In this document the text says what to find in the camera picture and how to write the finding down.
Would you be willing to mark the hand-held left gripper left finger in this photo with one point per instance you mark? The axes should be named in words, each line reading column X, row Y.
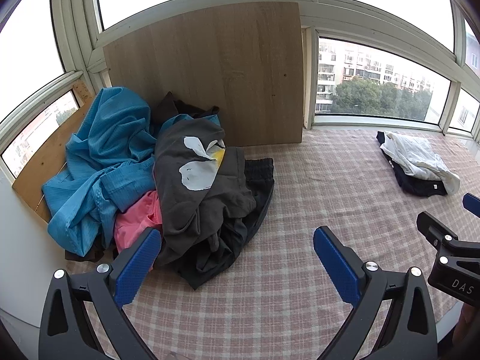
column 137, row 266

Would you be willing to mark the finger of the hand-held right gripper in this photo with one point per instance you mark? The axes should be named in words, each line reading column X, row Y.
column 473, row 207
column 437, row 230

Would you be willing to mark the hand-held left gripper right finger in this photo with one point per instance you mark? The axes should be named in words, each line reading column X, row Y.
column 337, row 266

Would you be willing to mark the dark grey daisy T-shirt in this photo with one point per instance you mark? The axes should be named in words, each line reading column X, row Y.
column 187, row 202

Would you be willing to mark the folded navy garment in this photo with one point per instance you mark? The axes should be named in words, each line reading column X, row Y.
column 416, row 185

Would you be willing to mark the pink garment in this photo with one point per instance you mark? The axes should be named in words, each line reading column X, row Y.
column 135, row 213

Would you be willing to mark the pink plaid blanket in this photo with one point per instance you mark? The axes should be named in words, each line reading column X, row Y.
column 318, row 195

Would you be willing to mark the folded white shirt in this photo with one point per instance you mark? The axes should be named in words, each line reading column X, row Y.
column 416, row 153

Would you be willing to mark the black garment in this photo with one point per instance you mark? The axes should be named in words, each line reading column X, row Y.
column 240, row 232

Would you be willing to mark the blue garment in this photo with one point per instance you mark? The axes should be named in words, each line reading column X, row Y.
column 108, row 135

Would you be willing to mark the small wooden board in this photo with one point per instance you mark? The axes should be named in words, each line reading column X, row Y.
column 48, row 161

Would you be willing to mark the green trees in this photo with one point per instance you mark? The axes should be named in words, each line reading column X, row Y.
column 375, row 95

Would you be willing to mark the dark brown garment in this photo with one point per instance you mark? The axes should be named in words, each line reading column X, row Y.
column 168, row 107

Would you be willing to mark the apartment buildings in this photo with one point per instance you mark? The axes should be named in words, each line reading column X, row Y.
column 360, row 60

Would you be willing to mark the large wooden board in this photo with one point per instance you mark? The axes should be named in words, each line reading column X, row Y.
column 210, row 71

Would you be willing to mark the white window frame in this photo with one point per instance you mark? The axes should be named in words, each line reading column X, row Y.
column 337, row 11

